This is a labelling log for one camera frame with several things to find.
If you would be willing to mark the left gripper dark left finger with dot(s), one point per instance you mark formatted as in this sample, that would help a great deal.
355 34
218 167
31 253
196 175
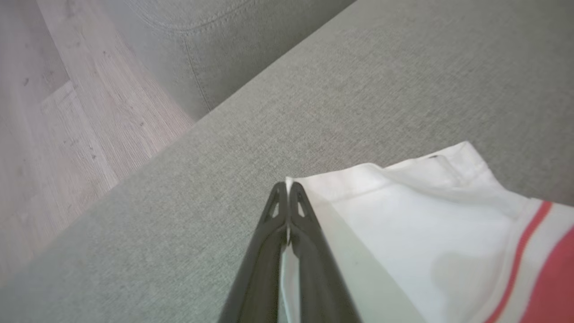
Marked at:
262 269

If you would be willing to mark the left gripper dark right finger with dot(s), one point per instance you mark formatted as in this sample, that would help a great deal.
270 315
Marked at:
318 278

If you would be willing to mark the red and white jersey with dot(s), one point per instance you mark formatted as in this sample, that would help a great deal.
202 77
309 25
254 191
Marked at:
426 233

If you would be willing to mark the large grey sofa seat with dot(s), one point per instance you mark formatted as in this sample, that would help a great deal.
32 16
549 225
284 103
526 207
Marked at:
179 202

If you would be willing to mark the grey sofa seat cushion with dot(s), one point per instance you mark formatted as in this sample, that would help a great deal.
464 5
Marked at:
224 58

